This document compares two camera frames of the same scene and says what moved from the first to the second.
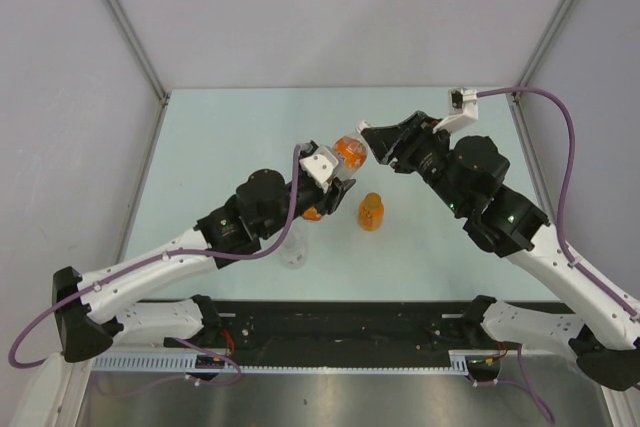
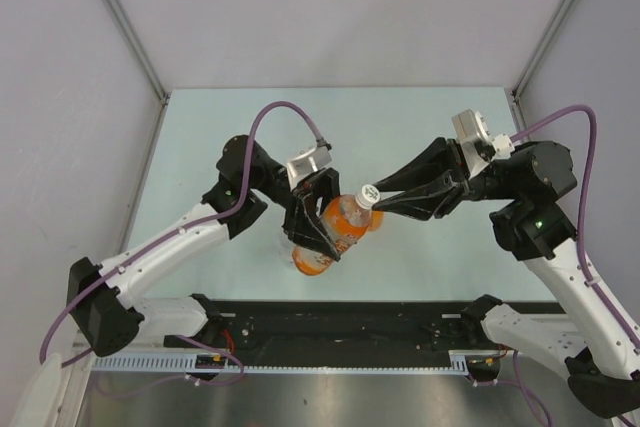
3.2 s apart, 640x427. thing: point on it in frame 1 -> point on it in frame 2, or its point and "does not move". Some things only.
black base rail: [332, 327] does not move
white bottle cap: [362, 125] -> [367, 196]
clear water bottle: [293, 253] does not move
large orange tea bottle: [352, 153] -> [345, 228]
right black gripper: [415, 132] -> [440, 160]
